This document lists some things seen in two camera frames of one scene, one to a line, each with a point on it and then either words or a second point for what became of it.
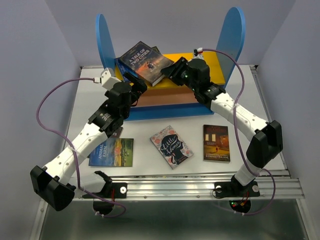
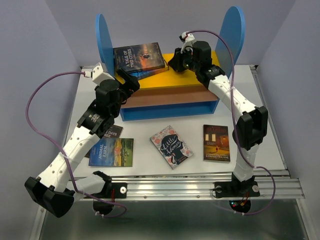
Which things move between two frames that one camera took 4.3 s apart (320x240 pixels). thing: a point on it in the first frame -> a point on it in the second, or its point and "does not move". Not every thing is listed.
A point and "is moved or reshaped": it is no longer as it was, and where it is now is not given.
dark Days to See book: (117, 133) does not move
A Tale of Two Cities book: (146, 62) is moved or reshaped
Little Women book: (171, 147) does not move
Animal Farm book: (113, 152) does not move
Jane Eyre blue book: (122, 68) -> (141, 75)
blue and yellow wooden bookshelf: (187, 89) does not move
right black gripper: (173, 70) -> (175, 62)
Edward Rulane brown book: (216, 146) does not move
